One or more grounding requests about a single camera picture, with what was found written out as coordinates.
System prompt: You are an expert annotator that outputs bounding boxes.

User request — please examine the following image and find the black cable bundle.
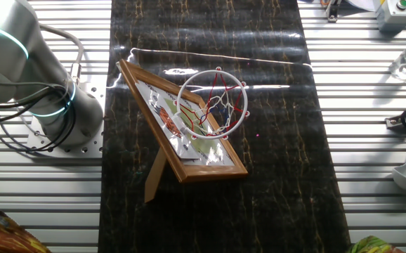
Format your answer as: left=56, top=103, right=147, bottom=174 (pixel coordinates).
left=0, top=81, right=78, bottom=153

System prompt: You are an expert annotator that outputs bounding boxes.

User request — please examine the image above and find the black gold marble mat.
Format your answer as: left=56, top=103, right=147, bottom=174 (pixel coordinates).
left=97, top=0, right=352, bottom=253

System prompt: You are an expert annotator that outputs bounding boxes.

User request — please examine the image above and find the grey button control box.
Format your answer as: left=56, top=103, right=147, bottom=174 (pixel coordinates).
left=375, top=0, right=406, bottom=35

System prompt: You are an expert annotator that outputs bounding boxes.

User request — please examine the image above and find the black silver clamp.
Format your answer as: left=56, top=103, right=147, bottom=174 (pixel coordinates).
left=325, top=0, right=342, bottom=24

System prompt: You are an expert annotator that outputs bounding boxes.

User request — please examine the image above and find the black metal camera mount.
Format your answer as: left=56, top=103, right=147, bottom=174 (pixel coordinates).
left=384, top=104, right=406, bottom=131

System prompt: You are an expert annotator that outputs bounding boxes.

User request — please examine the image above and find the white mini basketball hoop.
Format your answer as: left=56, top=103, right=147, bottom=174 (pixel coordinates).
left=136, top=66, right=251, bottom=161

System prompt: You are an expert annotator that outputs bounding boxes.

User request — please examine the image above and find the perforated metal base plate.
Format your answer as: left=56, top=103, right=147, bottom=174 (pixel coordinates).
left=26, top=73, right=107, bottom=160

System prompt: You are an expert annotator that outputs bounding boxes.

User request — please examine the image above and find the thick grey cable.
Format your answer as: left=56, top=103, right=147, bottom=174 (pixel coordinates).
left=39, top=23, right=85, bottom=86

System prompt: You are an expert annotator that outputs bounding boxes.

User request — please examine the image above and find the clear plastic bottle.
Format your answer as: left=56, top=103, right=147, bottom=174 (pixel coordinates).
left=388, top=46, right=406, bottom=83

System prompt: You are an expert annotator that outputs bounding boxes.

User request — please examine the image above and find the yellow green patterned cloth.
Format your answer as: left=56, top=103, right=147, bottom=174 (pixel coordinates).
left=346, top=235, right=406, bottom=253

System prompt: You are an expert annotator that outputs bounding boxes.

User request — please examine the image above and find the toy basketball hoop board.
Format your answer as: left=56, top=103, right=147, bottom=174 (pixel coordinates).
left=115, top=58, right=249, bottom=205

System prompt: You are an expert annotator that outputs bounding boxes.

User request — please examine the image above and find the brown red patterned cloth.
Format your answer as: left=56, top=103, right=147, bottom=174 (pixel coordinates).
left=0, top=207, right=52, bottom=253

